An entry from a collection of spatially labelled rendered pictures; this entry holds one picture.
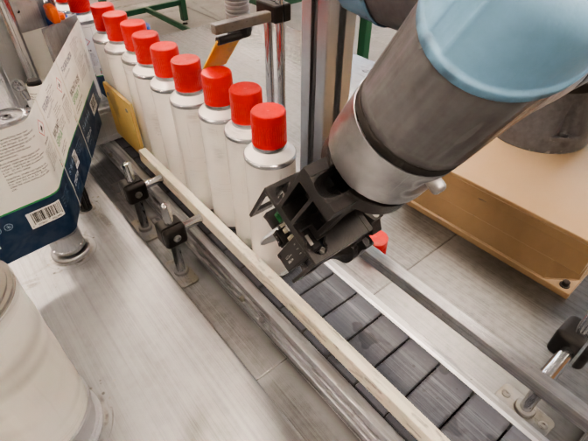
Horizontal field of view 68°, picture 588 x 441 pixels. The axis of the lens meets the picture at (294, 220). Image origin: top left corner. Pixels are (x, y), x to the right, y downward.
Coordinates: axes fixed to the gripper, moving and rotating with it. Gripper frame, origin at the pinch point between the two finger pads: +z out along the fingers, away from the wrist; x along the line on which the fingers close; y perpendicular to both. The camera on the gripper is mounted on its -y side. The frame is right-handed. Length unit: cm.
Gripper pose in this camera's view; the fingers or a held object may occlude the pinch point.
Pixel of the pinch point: (301, 245)
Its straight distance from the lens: 47.9
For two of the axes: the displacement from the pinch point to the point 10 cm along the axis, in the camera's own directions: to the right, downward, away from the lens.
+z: -3.2, 3.9, 8.6
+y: -7.7, 4.2, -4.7
